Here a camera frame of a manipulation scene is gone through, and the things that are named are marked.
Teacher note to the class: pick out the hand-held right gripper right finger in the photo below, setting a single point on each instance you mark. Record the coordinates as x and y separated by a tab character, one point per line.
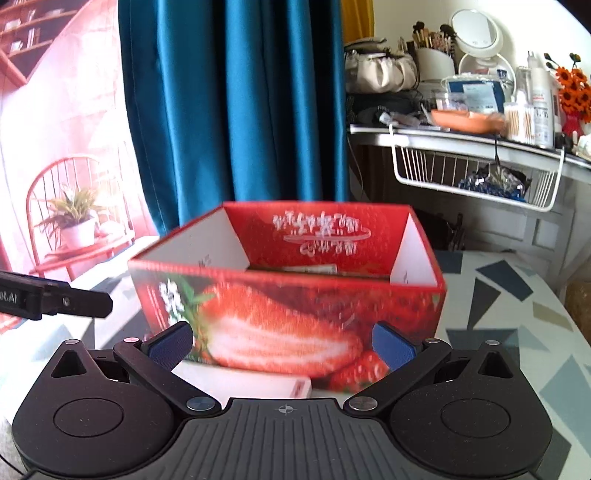
392	345

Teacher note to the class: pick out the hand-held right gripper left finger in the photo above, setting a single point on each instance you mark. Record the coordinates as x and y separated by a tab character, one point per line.
171	345

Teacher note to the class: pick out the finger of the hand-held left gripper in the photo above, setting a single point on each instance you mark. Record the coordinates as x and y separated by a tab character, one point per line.
83	302

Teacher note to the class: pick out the white power bank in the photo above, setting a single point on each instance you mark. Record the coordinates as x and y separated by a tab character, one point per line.
258	384

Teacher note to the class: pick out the red strawberry print cardboard box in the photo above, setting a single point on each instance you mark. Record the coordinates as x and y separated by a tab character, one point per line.
286	314

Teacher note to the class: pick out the white dressing table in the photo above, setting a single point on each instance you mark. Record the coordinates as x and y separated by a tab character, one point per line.
503	221

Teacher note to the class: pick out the blue shiny packet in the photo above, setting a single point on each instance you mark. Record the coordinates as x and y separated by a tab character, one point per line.
496	182

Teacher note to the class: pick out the orange tray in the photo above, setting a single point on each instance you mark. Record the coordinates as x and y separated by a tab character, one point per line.
464	121

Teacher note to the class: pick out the black bag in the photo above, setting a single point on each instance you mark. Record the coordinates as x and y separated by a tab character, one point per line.
369	108

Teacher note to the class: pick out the blue curtain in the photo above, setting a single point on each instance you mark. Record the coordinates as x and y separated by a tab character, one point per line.
231	101

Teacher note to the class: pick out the cotton swab container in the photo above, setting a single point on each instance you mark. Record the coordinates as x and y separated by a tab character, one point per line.
519	122

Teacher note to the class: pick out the blue white packet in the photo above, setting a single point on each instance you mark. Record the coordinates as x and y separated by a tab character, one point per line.
475	94

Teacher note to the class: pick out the beige bag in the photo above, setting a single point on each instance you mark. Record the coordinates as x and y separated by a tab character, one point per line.
381	71

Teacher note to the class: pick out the red vase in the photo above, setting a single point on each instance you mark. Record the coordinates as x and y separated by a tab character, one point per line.
572	125

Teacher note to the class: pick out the white makeup brush holder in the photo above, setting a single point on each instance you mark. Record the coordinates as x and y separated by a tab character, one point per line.
434	62

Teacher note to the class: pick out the white bottle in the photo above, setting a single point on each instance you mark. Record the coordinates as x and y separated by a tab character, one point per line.
542	99

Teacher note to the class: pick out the orange artificial sunflowers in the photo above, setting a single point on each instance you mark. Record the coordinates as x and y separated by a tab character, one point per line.
575	94

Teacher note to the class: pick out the round white mirror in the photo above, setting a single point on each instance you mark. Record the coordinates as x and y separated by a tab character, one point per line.
475	30

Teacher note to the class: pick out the yellow cloth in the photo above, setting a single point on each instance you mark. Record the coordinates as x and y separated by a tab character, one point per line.
358	18

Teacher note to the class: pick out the wall poster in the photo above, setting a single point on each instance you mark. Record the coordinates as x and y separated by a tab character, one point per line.
60	138

